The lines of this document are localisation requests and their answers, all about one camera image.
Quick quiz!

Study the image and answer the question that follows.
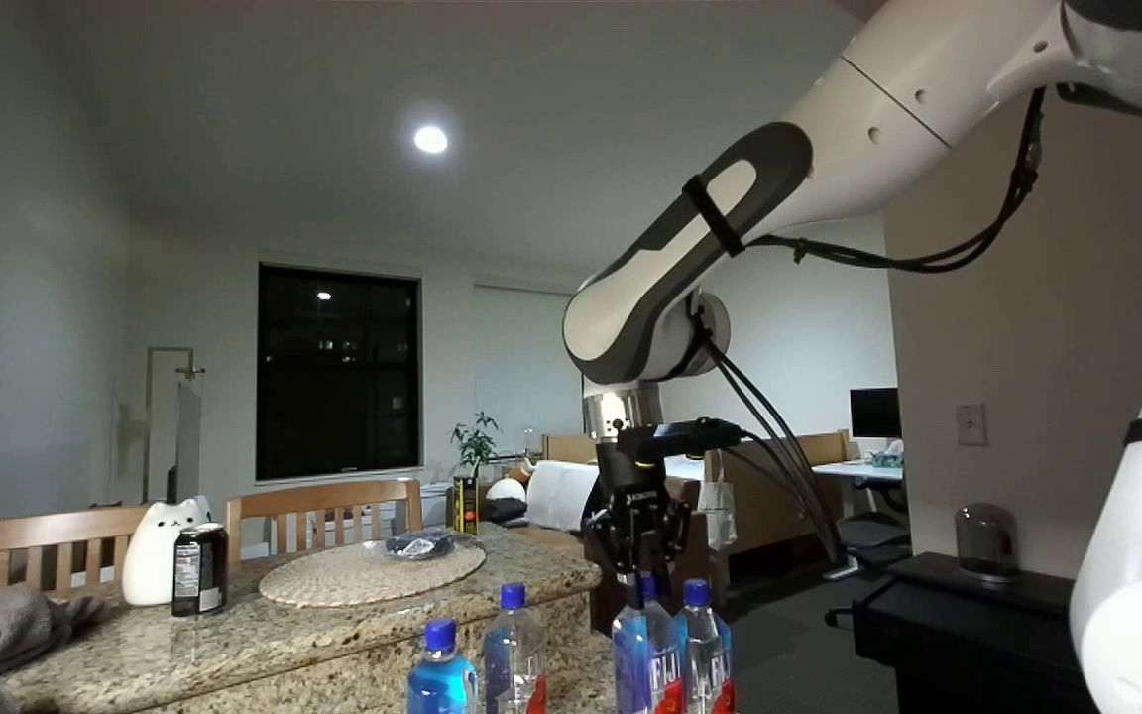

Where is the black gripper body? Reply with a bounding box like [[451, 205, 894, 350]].
[[592, 440, 676, 518]]

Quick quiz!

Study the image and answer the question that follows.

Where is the blue-capped water bottle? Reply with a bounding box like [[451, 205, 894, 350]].
[[605, 569, 675, 714], [479, 579, 549, 714], [664, 575, 738, 714], [405, 619, 483, 714]]

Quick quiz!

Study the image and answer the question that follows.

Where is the white bedding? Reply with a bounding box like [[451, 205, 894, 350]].
[[522, 452, 741, 550]]

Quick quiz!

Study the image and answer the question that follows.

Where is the black and white bag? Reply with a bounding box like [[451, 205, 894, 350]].
[[479, 472, 529, 526]]

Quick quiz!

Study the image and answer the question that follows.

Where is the potted green plant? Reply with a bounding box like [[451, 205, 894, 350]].
[[447, 409, 508, 540]]

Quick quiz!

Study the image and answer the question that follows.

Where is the small bluish dish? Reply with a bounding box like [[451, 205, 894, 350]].
[[384, 526, 459, 565]]

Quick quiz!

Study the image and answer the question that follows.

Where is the white desk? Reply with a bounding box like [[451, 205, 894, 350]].
[[810, 452, 910, 489]]

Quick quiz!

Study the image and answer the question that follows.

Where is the dark office chair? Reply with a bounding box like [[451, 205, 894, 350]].
[[839, 512, 917, 575]]

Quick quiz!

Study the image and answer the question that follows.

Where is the black computer monitor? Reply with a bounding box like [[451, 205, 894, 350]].
[[845, 385, 904, 443]]

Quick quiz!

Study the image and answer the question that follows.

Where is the wooden slatted chair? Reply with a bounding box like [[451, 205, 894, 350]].
[[0, 503, 151, 600], [220, 475, 426, 570]]

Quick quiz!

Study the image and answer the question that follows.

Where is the dark grey mesh panel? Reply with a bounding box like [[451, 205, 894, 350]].
[[847, 550, 1103, 714]]

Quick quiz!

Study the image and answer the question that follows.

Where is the glass jar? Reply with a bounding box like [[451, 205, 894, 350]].
[[951, 499, 1021, 579]]

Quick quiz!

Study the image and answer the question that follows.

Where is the round ceiling light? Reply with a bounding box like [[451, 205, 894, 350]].
[[409, 120, 457, 159]]

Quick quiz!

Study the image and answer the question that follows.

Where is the dark labelled drink carton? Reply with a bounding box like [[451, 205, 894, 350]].
[[170, 518, 228, 619]]

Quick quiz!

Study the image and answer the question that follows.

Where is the grey crumpled cloth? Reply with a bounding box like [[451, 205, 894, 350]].
[[0, 583, 105, 673]]

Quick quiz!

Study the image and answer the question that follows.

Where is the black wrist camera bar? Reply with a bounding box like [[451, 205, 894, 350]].
[[629, 417, 748, 463]]

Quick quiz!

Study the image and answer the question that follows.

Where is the black looped camera cable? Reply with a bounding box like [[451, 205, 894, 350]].
[[687, 292, 861, 579]]

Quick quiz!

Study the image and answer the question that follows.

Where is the wooden bed frame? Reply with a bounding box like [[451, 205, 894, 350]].
[[540, 427, 861, 639]]

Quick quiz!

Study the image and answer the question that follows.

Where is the white wall switch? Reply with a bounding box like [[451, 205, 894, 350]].
[[951, 402, 992, 452]]

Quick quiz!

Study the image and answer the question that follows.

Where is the black cable strapped to arm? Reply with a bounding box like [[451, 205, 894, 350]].
[[741, 85, 1050, 279]]

